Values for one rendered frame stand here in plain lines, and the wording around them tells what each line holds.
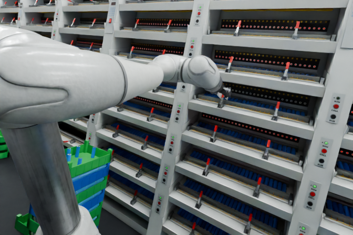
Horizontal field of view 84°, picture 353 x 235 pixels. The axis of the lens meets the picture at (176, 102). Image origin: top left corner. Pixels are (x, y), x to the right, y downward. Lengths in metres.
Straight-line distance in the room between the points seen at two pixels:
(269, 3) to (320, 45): 0.30
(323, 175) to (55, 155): 0.97
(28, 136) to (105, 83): 0.23
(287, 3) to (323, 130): 0.59
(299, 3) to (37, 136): 1.09
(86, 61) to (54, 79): 0.06
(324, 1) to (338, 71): 0.31
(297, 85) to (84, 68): 0.89
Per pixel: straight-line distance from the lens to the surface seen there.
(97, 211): 1.39
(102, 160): 1.21
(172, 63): 0.77
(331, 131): 1.03
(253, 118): 1.03
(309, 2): 1.13
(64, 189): 0.62
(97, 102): 0.33
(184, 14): 1.51
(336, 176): 1.11
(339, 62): 1.05
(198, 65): 0.70
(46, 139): 0.51
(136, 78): 0.39
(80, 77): 0.30
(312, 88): 1.03
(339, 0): 1.14
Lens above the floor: 0.98
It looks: 4 degrees down
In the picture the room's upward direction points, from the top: 12 degrees clockwise
